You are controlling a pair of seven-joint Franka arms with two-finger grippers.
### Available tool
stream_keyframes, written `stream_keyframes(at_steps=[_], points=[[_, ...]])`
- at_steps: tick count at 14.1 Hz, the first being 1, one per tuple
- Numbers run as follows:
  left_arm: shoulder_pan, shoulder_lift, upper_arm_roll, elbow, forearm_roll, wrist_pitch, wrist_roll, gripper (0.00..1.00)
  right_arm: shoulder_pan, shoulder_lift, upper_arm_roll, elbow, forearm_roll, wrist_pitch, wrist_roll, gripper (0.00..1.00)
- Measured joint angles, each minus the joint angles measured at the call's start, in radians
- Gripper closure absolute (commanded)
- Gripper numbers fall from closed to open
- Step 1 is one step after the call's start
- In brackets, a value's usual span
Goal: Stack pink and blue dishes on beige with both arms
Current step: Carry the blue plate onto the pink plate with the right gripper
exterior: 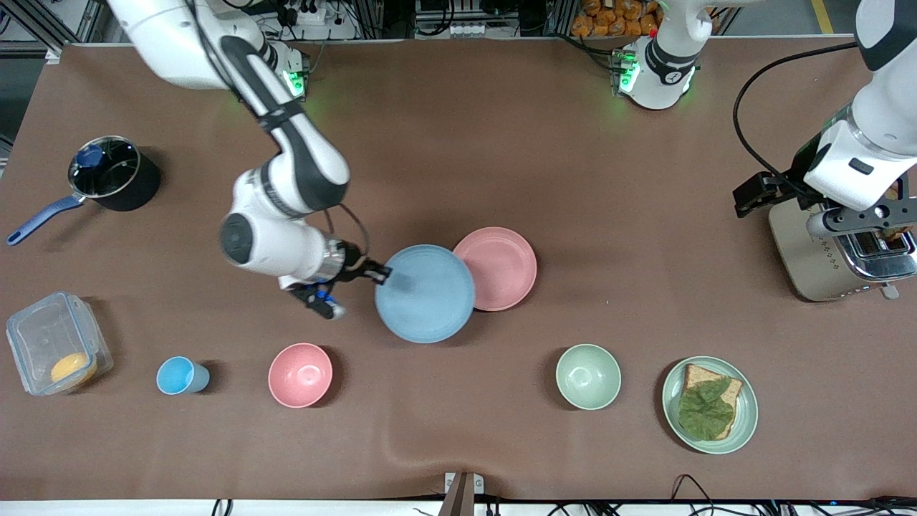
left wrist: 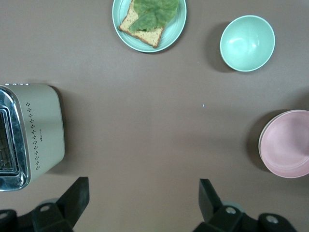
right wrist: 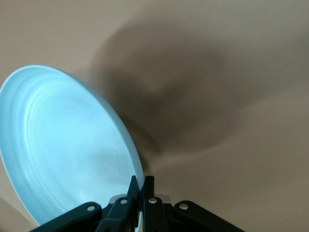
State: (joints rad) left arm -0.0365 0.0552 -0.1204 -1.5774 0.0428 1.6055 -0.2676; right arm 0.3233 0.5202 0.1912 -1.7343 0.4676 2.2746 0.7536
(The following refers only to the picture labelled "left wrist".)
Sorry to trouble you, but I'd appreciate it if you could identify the green bowl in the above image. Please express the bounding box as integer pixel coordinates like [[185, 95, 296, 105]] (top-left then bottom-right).
[[219, 14, 276, 73]]

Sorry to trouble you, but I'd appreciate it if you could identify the beige metal toaster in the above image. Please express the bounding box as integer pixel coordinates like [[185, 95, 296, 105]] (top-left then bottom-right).
[[0, 83, 66, 192]]

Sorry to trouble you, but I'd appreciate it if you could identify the pink plate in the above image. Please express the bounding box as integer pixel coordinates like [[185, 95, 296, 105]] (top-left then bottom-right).
[[260, 110, 309, 179]]

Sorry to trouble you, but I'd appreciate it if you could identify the green plate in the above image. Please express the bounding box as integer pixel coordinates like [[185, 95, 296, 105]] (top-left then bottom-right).
[[112, 0, 188, 53]]

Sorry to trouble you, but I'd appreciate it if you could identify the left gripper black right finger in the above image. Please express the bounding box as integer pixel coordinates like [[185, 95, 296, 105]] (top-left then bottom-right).
[[193, 178, 298, 232]]

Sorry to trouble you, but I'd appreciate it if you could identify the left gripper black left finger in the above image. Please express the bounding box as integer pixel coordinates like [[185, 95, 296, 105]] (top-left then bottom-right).
[[0, 176, 90, 232]]

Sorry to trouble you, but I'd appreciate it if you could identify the brown bread slice with lettuce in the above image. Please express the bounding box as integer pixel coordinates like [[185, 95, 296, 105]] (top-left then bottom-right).
[[117, 0, 167, 49]]

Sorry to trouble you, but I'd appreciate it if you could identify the green lettuce leaf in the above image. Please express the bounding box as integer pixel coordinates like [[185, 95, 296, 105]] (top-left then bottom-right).
[[128, 0, 180, 33]]

